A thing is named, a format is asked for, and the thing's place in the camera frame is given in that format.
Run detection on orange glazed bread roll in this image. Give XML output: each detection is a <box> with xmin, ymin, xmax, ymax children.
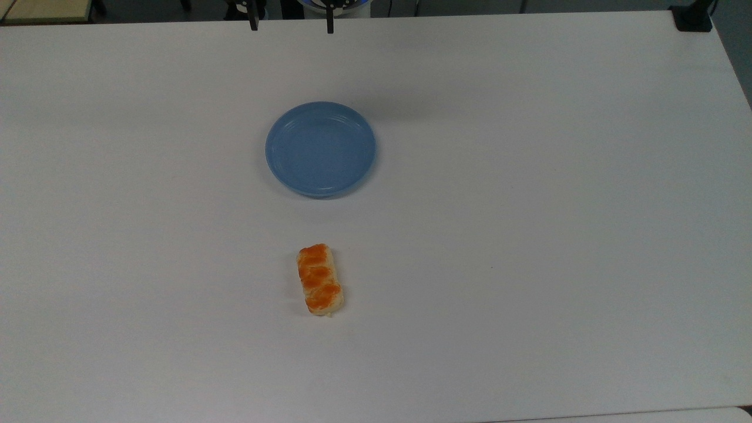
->
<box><xmin>296</xmin><ymin>243</ymin><xmax>345</xmax><ymax>317</ymax></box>

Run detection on blue round plate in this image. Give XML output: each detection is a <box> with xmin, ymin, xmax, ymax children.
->
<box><xmin>265</xmin><ymin>101</ymin><xmax>377</xmax><ymax>199</ymax></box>

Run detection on black clamp mount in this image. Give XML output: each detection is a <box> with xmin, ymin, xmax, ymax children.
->
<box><xmin>670</xmin><ymin>0</ymin><xmax>719</xmax><ymax>32</ymax></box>

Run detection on light wooden table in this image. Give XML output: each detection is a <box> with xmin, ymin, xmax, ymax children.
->
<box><xmin>0</xmin><ymin>0</ymin><xmax>95</xmax><ymax>25</ymax></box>

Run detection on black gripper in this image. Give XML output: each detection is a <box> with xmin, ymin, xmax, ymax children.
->
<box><xmin>247</xmin><ymin>0</ymin><xmax>335</xmax><ymax>34</ymax></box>

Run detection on white adjoining table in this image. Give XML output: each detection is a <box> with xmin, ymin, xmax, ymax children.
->
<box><xmin>486</xmin><ymin>405</ymin><xmax>752</xmax><ymax>423</ymax></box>

